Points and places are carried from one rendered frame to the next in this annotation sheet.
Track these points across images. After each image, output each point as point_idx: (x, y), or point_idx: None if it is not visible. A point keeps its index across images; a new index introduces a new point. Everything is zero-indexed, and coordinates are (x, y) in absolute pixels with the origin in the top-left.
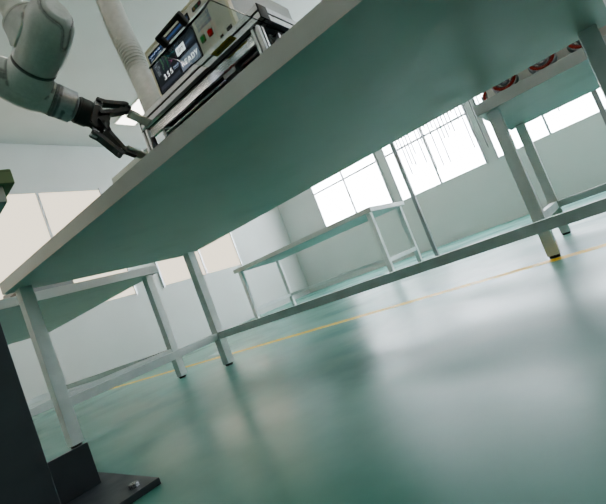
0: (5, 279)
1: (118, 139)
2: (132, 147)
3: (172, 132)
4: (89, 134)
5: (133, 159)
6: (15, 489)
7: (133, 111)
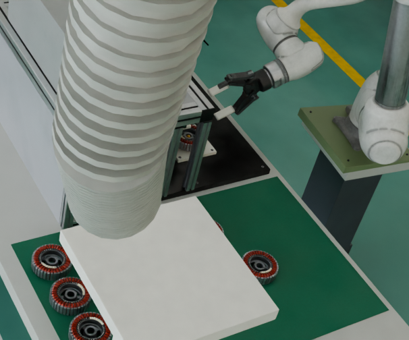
0: (407, 326)
1: (237, 100)
2: (227, 107)
3: (203, 83)
4: (258, 96)
5: (222, 233)
6: None
7: (223, 82)
